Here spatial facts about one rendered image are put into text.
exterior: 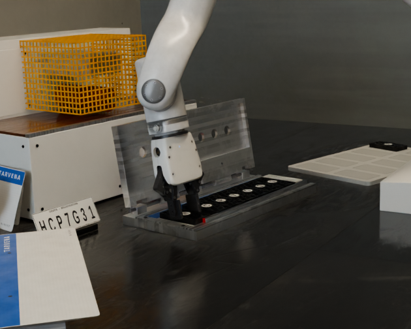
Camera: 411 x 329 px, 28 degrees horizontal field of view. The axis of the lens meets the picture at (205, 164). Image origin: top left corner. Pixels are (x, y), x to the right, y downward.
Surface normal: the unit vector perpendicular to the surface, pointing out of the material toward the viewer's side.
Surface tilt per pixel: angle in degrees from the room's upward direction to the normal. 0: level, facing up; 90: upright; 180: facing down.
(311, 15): 90
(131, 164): 81
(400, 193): 90
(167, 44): 52
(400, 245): 0
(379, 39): 90
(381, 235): 0
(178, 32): 43
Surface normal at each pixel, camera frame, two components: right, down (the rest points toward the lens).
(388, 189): -0.52, 0.21
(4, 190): -0.66, -0.18
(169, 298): -0.04, -0.97
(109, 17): 0.85, 0.09
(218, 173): 0.76, -0.04
